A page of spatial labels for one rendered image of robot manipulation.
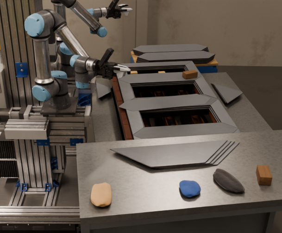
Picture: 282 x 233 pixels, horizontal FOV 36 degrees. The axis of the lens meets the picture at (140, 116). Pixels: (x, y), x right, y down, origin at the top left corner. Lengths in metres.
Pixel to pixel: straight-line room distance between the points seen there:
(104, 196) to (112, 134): 1.24
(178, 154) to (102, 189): 0.50
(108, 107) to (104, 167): 1.37
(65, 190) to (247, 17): 3.70
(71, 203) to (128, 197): 1.30
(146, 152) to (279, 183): 0.70
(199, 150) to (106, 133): 1.04
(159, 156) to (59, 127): 0.87
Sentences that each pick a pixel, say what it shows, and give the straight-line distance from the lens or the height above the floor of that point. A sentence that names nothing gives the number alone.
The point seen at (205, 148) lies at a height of 1.07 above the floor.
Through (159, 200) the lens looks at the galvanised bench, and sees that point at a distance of 2.05.
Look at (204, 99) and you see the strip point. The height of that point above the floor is 0.85.
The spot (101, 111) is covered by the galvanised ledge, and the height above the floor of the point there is 0.68.
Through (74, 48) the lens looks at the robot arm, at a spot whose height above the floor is 1.47.
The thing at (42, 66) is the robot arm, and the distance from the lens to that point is 2.59.
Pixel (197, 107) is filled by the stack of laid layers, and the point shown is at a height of 0.83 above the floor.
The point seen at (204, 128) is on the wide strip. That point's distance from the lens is 3.00.
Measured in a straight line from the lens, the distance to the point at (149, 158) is 2.27.
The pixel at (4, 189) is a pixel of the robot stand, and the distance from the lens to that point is 3.54.
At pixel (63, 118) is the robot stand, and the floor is 0.97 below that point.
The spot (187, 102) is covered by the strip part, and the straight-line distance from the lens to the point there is 3.32.
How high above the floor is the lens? 2.39
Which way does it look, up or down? 30 degrees down
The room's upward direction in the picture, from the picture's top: 2 degrees clockwise
